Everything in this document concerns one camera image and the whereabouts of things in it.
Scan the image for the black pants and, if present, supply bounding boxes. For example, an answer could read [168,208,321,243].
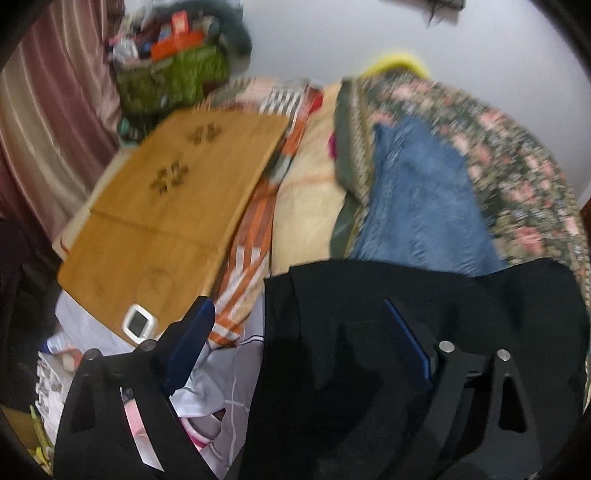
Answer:
[239,259,590,479]

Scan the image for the pink garment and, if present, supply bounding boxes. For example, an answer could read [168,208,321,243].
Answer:
[124,400,221,471]

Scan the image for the printed paper packages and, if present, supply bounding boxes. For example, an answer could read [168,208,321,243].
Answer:
[34,331,81,449]

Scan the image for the small white digital clock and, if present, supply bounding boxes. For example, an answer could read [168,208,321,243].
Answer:
[121,304,157,345]

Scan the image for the white crumpled garment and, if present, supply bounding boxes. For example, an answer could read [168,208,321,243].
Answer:
[55,292,264,479]

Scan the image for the wooden lap table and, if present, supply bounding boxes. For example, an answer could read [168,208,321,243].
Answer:
[58,109,288,340]

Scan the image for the folded blue jeans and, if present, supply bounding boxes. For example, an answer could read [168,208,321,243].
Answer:
[349,117,506,276]

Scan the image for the floral green bedspread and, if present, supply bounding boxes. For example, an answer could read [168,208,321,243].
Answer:
[329,73,591,315]

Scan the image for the cream orange patterned blanket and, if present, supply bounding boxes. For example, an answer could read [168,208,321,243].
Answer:
[201,77,345,349]

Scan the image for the striped maroon curtain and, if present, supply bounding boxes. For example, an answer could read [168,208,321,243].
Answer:
[1,1,124,239]

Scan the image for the green fabric storage bag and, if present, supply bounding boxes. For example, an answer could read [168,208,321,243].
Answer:
[114,45,229,115]

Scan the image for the yellow pillow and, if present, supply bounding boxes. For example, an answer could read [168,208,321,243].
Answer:
[361,52,430,79]

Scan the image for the orange box in bag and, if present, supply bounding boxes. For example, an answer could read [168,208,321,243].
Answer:
[150,31,205,61]

